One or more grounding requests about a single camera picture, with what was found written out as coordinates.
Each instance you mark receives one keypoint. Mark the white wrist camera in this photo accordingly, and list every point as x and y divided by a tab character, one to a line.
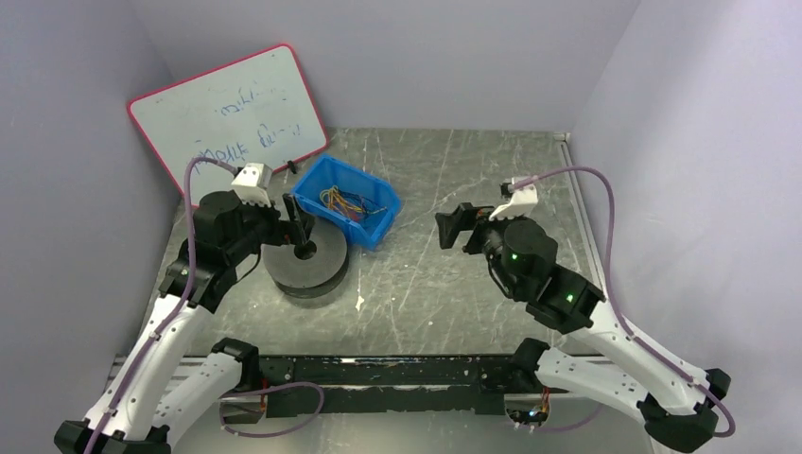
520	196
251	184

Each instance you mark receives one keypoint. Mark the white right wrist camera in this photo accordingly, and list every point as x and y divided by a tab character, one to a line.
520	196

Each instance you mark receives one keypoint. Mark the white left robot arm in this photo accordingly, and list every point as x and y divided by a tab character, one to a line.
136	413

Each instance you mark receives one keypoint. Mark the blue plastic bin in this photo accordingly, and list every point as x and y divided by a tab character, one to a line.
362	205

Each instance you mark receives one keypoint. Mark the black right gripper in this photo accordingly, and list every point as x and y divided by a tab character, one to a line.
469	226

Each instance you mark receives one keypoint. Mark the dark grey perforated spool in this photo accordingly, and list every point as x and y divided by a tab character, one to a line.
312	270

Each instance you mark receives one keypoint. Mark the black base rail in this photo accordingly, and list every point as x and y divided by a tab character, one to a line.
480	383

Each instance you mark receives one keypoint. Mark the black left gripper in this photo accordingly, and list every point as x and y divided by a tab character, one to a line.
283	224

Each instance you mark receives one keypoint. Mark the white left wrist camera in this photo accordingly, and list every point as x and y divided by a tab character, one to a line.
251	184

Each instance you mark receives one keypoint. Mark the red framed whiteboard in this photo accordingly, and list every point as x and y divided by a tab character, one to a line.
258	109

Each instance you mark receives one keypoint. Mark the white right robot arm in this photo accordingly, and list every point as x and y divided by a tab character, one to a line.
676	403

